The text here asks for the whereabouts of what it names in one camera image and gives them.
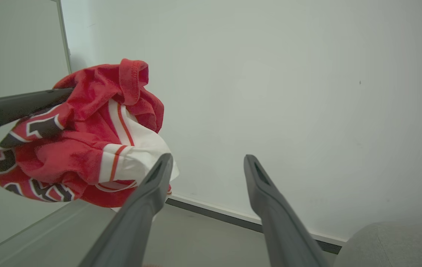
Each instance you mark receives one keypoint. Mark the grey fabric sofa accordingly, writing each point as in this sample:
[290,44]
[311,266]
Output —
[400,246]

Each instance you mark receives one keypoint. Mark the dark grey baseboard strip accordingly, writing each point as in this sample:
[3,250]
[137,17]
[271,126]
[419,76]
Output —
[214,214]

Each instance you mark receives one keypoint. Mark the white framed wall panel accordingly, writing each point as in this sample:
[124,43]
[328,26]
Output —
[14,48]

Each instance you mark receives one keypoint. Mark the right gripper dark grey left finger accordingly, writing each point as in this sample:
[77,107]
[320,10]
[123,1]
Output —
[136,222]

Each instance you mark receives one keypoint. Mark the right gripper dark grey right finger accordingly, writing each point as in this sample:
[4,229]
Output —
[285,230]

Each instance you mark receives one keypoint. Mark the red white sports jersey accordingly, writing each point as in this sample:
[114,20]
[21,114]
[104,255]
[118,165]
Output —
[84,148]

